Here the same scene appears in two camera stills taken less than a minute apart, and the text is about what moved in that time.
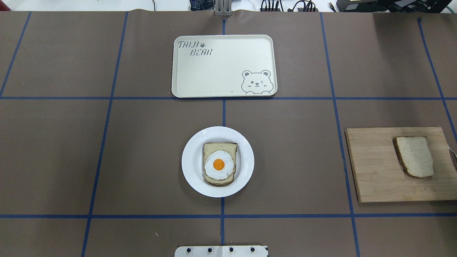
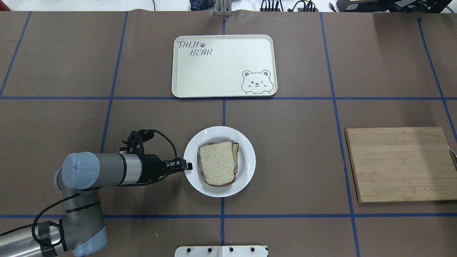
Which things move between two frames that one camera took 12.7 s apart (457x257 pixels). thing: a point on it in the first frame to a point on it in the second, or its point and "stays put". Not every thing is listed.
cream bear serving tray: (224, 66) stays put
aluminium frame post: (223, 8) stays put
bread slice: (415, 156) to (217, 162)
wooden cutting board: (378, 176) stays put
